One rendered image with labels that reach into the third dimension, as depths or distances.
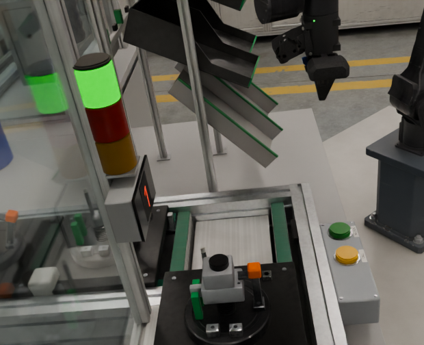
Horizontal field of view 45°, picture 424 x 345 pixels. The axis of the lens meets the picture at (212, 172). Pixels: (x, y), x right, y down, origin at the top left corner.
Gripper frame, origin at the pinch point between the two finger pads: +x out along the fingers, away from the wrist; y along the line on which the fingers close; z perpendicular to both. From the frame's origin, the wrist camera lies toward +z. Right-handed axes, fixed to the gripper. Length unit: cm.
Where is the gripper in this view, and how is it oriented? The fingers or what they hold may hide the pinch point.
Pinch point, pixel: (321, 81)
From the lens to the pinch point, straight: 92.3
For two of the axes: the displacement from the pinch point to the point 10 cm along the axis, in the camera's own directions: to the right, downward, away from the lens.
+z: -9.9, 0.9, 1.0
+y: -0.4, 5.3, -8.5
